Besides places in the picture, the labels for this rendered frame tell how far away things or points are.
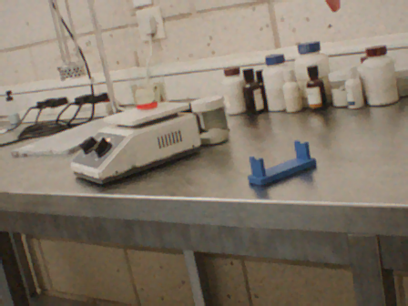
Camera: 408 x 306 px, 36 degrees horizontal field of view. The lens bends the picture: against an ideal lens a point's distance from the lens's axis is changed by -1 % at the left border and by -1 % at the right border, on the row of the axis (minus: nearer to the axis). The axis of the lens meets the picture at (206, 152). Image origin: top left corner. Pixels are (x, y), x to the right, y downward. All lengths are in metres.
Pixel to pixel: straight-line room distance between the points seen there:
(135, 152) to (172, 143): 0.07
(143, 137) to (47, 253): 1.39
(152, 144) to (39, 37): 1.07
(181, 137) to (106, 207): 0.19
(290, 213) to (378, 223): 0.11
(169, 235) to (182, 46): 0.80
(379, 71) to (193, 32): 0.59
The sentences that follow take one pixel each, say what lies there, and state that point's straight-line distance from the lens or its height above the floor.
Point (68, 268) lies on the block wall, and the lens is 2.33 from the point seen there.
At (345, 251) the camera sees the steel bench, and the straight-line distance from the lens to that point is 0.81.
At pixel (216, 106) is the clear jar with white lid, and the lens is 1.13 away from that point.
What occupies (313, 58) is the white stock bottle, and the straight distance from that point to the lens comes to 1.30.
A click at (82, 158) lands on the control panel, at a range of 1.10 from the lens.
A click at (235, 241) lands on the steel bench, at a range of 0.89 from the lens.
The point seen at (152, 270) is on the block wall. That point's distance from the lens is 2.02.
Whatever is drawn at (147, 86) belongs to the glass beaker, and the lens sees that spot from 1.08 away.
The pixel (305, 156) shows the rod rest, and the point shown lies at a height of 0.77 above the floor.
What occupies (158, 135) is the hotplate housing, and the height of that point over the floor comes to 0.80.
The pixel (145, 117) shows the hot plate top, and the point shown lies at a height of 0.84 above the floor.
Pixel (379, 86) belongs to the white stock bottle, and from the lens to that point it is 1.23.
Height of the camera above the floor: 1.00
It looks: 13 degrees down
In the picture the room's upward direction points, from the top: 11 degrees counter-clockwise
